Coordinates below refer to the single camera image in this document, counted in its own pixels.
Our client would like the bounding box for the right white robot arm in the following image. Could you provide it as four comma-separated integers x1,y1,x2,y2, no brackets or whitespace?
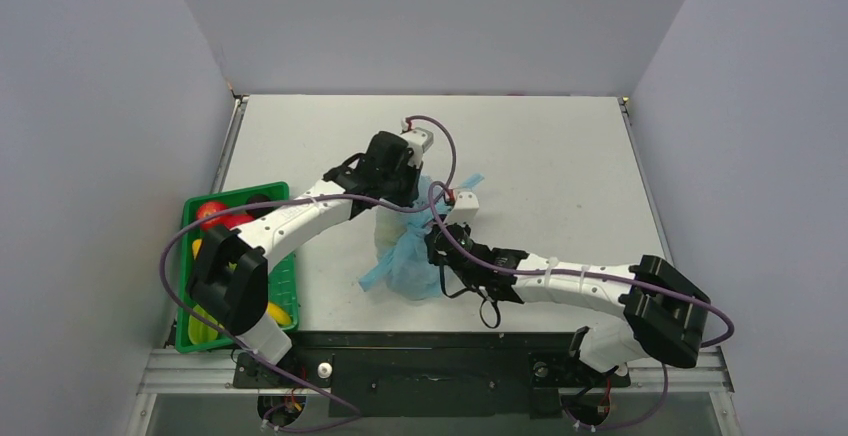
425,224,710,383

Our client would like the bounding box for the light blue plastic bag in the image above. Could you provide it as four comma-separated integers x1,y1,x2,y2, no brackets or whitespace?
358,173,486,302

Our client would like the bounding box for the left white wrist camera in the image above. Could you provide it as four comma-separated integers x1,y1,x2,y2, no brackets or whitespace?
400,120,434,156

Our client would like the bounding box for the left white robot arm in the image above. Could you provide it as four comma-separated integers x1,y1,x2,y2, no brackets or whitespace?
187,129,433,386

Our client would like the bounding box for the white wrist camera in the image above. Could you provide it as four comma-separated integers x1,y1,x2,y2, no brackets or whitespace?
444,188,480,226
400,120,434,156

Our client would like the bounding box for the purple cable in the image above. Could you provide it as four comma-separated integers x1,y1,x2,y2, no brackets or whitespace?
427,181,736,433
159,114,460,433

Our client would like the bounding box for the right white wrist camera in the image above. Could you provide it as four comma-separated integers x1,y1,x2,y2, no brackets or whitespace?
444,188,480,226

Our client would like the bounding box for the green plastic tray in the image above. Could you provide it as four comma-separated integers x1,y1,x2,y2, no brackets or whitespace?
174,181,299,353

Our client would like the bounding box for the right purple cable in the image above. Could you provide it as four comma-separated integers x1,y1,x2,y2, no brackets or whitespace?
427,181,736,433

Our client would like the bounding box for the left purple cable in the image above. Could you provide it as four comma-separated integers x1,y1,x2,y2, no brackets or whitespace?
159,114,460,433

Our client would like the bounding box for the orange yellow mango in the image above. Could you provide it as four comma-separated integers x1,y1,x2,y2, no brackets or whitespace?
191,238,202,260

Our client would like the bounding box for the red apple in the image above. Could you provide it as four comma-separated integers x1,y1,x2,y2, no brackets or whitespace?
195,200,229,231
221,213,254,230

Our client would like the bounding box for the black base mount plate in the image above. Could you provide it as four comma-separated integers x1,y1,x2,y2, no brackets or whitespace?
231,330,664,421

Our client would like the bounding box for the yellow banana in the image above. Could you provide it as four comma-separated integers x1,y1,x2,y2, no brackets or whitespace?
267,302,293,327

